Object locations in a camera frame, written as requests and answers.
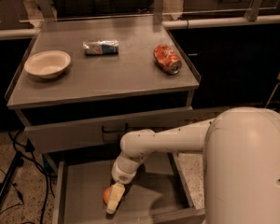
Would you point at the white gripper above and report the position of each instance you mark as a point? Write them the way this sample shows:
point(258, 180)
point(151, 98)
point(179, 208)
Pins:
point(122, 175)

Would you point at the orange fruit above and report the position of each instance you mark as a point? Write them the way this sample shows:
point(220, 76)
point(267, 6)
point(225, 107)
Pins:
point(106, 195)

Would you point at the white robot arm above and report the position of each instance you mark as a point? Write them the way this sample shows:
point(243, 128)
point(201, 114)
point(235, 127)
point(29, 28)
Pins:
point(241, 163)

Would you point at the open grey middle drawer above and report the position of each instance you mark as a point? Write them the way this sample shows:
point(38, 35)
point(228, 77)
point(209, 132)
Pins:
point(156, 196)

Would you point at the grey top drawer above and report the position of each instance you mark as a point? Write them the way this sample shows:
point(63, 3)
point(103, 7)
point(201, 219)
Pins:
point(87, 132)

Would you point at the grey drawer cabinet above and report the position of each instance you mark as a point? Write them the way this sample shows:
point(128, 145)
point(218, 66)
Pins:
point(97, 86)

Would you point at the black stand leg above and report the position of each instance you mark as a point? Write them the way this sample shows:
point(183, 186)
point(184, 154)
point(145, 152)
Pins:
point(7, 181)

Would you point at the crushed orange soda can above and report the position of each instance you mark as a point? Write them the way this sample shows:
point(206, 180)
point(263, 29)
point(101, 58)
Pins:
point(167, 59)

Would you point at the white bowl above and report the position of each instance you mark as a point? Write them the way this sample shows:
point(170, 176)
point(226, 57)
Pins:
point(47, 64)

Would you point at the white blue snack packet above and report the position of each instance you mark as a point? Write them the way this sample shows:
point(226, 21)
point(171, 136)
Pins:
point(101, 47)

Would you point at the black drawer handle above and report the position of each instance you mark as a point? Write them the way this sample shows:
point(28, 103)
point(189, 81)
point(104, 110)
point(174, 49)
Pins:
point(118, 130)

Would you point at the grey left rail post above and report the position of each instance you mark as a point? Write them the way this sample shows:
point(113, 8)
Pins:
point(46, 9)

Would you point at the grey rail post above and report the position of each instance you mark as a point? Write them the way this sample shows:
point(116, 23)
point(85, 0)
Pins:
point(46, 9)
point(157, 11)
point(253, 11)

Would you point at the grey middle rail post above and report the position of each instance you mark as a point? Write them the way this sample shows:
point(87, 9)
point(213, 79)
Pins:
point(157, 11)

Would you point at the grey right rail post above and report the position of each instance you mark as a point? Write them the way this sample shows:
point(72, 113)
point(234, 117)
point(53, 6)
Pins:
point(253, 11)

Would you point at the white horizontal rail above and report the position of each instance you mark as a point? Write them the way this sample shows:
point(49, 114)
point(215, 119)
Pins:
point(222, 22)

